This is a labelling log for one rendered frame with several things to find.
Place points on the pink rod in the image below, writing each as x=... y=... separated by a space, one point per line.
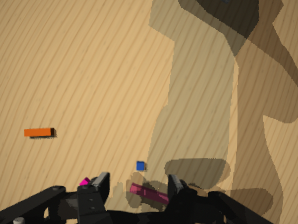
x=149 y=193

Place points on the orange rod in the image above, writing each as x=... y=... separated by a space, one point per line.
x=39 y=132

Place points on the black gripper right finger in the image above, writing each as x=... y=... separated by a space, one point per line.
x=203 y=210

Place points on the small blue block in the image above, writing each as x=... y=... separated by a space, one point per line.
x=140 y=165

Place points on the short magenta block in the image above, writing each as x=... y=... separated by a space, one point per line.
x=85 y=181

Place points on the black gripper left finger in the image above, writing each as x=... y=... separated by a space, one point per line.
x=63 y=205

